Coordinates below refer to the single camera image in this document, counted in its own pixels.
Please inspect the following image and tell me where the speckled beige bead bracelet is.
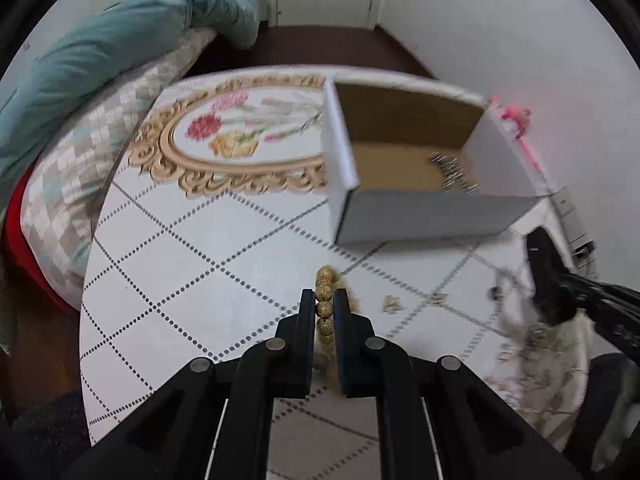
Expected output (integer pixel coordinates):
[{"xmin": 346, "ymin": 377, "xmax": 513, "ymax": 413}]
[{"xmin": 313, "ymin": 265, "xmax": 354, "ymax": 377}]

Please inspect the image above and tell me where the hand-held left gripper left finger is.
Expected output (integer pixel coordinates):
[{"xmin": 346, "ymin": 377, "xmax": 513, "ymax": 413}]
[{"xmin": 65, "ymin": 288, "xmax": 317, "ymax": 480}]

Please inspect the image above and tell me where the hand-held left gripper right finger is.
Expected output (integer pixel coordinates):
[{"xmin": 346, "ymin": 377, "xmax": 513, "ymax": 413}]
[{"xmin": 333, "ymin": 289, "xmax": 584, "ymax": 480}]

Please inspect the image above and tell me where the white cardboard box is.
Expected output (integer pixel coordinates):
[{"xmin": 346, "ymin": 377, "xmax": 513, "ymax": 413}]
[{"xmin": 322, "ymin": 79, "xmax": 542, "ymax": 247}]

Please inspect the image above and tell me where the silver jewelry piece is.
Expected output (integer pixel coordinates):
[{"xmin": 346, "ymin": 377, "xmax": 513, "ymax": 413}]
[{"xmin": 427, "ymin": 152, "xmax": 479, "ymax": 195}]

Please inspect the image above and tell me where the teal duvet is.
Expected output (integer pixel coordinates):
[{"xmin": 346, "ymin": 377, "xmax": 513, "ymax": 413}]
[{"xmin": 0, "ymin": 0, "xmax": 262, "ymax": 197}]

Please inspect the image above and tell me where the red cloth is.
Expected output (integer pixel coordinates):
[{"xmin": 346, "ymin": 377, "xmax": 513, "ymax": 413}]
[{"xmin": 0, "ymin": 174, "xmax": 82, "ymax": 315}]

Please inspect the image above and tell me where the pink hair ornament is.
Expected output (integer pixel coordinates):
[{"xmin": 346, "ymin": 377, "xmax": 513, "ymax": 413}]
[{"xmin": 487, "ymin": 94, "xmax": 557, "ymax": 197}]

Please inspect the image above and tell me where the white power strip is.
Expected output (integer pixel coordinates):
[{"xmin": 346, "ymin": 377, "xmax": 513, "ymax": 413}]
[{"xmin": 549, "ymin": 186, "xmax": 599, "ymax": 269}]

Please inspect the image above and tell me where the checkered pillow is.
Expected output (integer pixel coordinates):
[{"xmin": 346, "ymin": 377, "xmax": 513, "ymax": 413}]
[{"xmin": 20, "ymin": 26, "xmax": 219, "ymax": 312}]

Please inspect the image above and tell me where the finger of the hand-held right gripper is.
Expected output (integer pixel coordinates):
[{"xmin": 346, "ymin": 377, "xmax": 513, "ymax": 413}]
[{"xmin": 525, "ymin": 226, "xmax": 640, "ymax": 367}]

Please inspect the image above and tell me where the floral printed tablecloth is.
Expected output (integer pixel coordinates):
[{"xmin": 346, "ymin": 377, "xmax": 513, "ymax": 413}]
[{"xmin": 77, "ymin": 64, "xmax": 592, "ymax": 480}]

